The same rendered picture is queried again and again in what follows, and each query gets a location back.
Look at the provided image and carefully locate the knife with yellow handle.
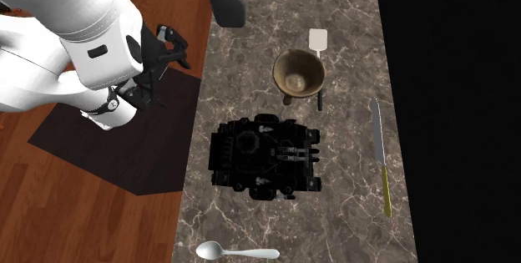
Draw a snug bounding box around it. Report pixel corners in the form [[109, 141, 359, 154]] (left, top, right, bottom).
[[369, 96, 393, 219]]

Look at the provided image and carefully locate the beige spatula with black handle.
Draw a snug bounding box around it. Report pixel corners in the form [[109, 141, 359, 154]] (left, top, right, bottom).
[[308, 28, 329, 112]]

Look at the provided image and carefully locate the brown cup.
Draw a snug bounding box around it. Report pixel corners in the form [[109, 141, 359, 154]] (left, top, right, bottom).
[[271, 48, 327, 107]]

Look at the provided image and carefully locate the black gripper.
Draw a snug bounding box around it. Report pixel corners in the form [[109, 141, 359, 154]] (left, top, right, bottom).
[[117, 22, 192, 111]]

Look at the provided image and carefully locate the white spoon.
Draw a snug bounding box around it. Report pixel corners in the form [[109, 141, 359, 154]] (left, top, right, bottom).
[[195, 240, 281, 261]]

